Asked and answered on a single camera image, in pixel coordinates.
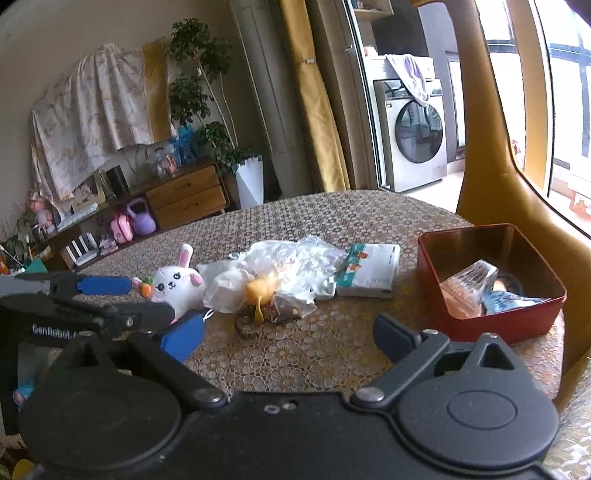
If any pink doll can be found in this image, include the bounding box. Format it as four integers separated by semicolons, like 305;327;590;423
28;185;60;237

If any small clear packet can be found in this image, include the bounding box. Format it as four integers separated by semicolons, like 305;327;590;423
274;295;315;322

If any white green tissue packet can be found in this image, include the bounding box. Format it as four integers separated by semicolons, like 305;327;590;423
335;243;402;299

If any black speaker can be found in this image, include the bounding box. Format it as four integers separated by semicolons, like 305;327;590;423
106;165;130;197

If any clear toy jar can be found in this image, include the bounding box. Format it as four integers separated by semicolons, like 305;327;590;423
148;143;179;179

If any yellow curtain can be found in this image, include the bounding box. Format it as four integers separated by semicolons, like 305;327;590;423
277;0;352;193

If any green potted plant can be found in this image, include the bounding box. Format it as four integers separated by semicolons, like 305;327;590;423
167;19;262;176

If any pink toy bag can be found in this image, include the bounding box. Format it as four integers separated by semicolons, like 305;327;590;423
110;213;135;244

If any white purple cloth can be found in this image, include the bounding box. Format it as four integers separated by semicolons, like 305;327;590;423
385;53;431;106

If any wooden cabinet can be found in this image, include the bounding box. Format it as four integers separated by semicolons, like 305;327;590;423
44;157;232;274

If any clear plastic wrapper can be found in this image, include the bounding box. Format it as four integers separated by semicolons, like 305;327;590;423
438;259;498;319

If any purple toy bag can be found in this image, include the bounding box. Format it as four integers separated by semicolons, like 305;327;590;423
126;198;157;234

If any blue box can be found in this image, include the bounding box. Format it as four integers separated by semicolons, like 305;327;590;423
177;126;199;165

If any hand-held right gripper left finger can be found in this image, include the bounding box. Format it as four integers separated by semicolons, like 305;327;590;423
60;311;229;409

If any white washing machine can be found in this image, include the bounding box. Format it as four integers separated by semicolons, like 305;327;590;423
372;55;448;193

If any white planter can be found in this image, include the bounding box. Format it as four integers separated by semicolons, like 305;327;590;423
235;156;265;209

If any crumpled clear plastic bag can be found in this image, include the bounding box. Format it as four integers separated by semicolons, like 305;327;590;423
240;235;348;319

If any blue snack packet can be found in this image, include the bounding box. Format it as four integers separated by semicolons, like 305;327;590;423
482;291;551;315

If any red tin box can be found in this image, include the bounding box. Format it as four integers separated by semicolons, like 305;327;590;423
417;223;568;345

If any white keyboard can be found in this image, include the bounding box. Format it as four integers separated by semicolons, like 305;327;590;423
57;203;100;232

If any white bunny plush toy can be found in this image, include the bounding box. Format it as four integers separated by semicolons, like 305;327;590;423
131;243;207;324

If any white router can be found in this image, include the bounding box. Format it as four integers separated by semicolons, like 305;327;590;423
62;232;100;268

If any brown hair tie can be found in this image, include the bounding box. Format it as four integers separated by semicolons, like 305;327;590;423
233;314;269;336

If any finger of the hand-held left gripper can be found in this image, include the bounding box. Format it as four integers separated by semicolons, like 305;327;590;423
58;300;177;335
45;271;133;299

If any photo frame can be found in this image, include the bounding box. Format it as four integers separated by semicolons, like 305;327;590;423
71;173;107;208

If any yellow soft toy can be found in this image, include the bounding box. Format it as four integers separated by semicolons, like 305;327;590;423
245;272;280;324

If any yellow chair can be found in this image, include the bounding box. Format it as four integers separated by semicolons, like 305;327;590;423
411;0;591;480

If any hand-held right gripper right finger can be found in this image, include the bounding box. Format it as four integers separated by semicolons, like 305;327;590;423
350;313;525;407

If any floral cover cloth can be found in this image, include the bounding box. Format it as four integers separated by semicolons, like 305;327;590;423
30;38;175;204

